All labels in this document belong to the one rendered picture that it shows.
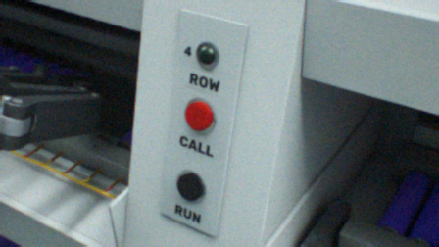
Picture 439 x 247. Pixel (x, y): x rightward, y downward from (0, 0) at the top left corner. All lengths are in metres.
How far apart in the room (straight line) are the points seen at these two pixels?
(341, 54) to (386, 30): 0.03
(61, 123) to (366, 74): 0.18
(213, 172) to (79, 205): 0.15
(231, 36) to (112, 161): 0.18
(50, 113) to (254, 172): 0.12
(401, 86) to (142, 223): 0.18
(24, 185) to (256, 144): 0.22
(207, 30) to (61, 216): 0.20
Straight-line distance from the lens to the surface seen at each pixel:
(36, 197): 0.46
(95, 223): 0.43
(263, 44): 0.29
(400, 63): 0.27
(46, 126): 0.34
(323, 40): 0.28
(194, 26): 0.31
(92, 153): 0.45
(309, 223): 0.38
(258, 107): 0.30
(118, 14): 0.36
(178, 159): 0.33
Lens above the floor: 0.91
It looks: 21 degrees down
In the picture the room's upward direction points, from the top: 8 degrees clockwise
